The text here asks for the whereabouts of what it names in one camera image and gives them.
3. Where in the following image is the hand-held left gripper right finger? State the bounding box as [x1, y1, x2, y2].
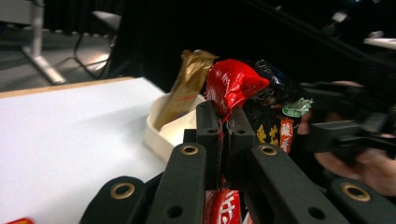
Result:
[223, 106, 257, 188]

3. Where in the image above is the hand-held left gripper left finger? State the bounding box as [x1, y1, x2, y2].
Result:
[195, 100, 225, 191]

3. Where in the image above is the white divided food container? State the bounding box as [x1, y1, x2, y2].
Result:
[143, 92, 208, 164]

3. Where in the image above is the red and black snack packet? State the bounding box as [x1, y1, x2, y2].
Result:
[204, 58, 315, 224]

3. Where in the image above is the gold snack packet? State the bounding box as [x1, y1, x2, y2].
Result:
[153, 49, 219, 132]

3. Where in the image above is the orange snack bag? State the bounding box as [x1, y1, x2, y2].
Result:
[5, 217, 35, 224]

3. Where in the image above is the white side table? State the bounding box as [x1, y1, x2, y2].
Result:
[362, 30, 396, 50]

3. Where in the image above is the white table mat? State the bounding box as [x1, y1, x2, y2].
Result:
[0, 77, 166, 224]

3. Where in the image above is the wooden table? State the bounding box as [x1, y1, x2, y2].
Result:
[0, 76, 136, 100]

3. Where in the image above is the chair with thin metal legs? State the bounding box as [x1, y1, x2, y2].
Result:
[73, 9, 123, 80]

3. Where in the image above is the white metal desk frame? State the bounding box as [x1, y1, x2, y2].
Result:
[0, 0, 67, 86]

